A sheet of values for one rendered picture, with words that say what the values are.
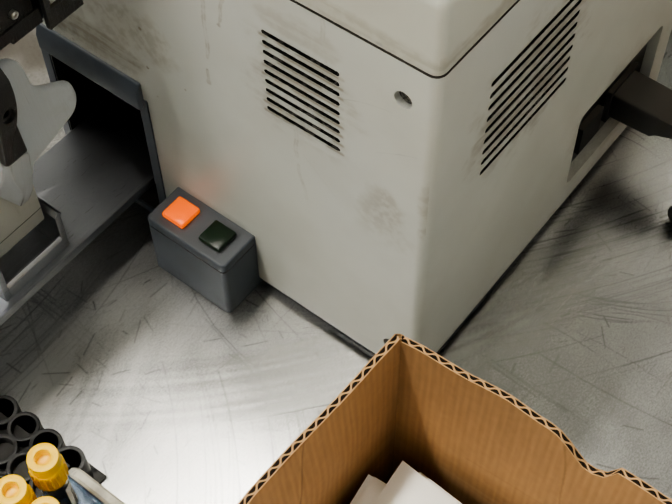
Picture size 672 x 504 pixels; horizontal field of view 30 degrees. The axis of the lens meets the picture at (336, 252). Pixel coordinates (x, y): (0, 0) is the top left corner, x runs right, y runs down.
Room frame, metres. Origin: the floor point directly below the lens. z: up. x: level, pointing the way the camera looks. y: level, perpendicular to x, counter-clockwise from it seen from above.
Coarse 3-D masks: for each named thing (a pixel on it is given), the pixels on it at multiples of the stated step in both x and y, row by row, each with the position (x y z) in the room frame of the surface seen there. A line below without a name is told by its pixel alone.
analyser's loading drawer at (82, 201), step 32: (96, 128) 0.51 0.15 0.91; (128, 128) 0.51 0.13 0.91; (64, 160) 0.49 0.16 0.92; (96, 160) 0.49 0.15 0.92; (128, 160) 0.49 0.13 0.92; (64, 192) 0.46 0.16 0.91; (96, 192) 0.46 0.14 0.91; (128, 192) 0.46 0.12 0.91; (64, 224) 0.44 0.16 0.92; (96, 224) 0.44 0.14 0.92; (32, 256) 0.42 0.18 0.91; (64, 256) 0.41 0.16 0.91; (0, 288) 0.38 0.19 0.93; (32, 288) 0.39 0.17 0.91; (0, 320) 0.37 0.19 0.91
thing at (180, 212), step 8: (176, 200) 0.44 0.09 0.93; (184, 200) 0.44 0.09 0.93; (168, 208) 0.44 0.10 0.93; (176, 208) 0.44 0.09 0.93; (184, 208) 0.44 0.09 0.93; (192, 208) 0.44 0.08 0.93; (168, 216) 0.43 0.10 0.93; (176, 216) 0.43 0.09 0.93; (184, 216) 0.43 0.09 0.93; (192, 216) 0.43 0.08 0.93; (176, 224) 0.43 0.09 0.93; (184, 224) 0.43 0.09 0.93
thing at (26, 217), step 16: (32, 192) 0.42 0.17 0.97; (0, 208) 0.40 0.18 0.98; (16, 208) 0.41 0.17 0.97; (32, 208) 0.42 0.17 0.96; (0, 224) 0.40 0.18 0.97; (16, 224) 0.41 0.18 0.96; (32, 224) 0.42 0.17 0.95; (0, 240) 0.40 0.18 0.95; (16, 240) 0.41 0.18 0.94; (0, 256) 0.40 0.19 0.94
